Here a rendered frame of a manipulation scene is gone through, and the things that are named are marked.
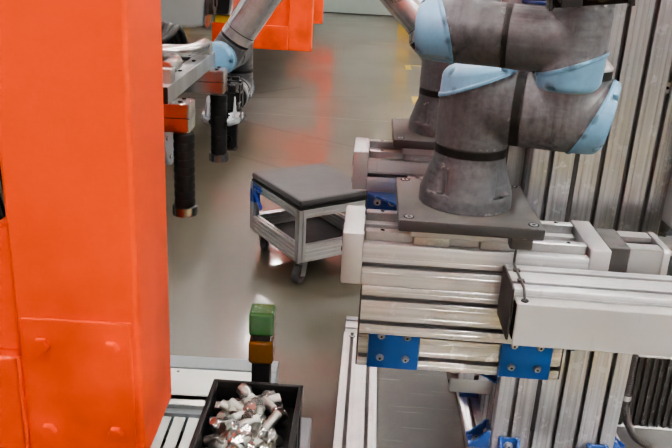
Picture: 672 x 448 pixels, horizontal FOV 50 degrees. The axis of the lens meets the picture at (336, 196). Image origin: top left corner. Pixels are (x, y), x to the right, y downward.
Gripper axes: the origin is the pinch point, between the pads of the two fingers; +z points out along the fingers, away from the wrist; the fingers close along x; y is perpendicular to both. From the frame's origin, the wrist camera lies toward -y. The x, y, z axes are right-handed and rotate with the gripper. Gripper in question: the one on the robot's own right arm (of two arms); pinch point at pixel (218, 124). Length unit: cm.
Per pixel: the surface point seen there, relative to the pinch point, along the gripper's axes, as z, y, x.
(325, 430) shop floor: -7, -83, 26
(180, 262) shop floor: -108, -83, -33
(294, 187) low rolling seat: -106, -49, 11
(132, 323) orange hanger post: 72, -9, 1
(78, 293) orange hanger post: 72, -5, -6
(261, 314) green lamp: 53, -17, 15
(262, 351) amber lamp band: 53, -24, 16
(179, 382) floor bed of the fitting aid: -14, -75, -13
